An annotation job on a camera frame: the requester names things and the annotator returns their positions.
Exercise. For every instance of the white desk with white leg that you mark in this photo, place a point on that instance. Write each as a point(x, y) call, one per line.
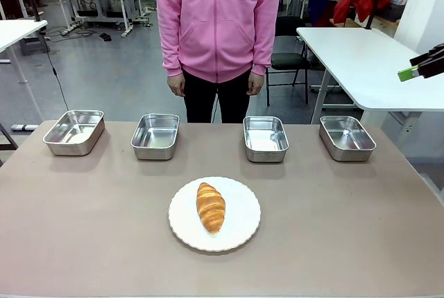
point(15, 31)

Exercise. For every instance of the golden brown croissant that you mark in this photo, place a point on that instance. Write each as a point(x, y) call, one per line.
point(210, 208)

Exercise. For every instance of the pink zip hoodie torso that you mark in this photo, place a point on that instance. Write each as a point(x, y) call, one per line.
point(216, 17)

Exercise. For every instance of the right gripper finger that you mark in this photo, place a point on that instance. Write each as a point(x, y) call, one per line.
point(409, 74)
point(430, 56)

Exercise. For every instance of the person's left forearm pink sleeve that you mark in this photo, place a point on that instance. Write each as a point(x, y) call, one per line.
point(263, 53)

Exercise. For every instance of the large white side table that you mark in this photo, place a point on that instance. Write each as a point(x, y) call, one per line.
point(360, 62)

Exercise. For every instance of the small black floor object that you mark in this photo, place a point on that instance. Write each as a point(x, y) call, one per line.
point(104, 37)

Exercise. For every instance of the person's black trousers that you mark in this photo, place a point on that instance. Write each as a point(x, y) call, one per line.
point(204, 100)

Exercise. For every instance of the white scalloped plate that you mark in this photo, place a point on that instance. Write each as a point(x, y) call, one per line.
point(243, 215)

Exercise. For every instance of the person's right hand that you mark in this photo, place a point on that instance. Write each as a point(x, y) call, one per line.
point(176, 85)

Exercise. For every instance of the person's left hand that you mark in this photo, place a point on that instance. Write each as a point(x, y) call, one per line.
point(255, 85)

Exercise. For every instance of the black folding chair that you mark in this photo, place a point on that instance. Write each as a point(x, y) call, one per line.
point(289, 60)

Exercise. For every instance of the rectangular stainless steel container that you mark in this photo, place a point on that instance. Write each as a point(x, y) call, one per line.
point(155, 137)
point(347, 137)
point(74, 128)
point(265, 138)

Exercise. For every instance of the person's right forearm pink sleeve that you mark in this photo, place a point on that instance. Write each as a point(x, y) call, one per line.
point(171, 55)

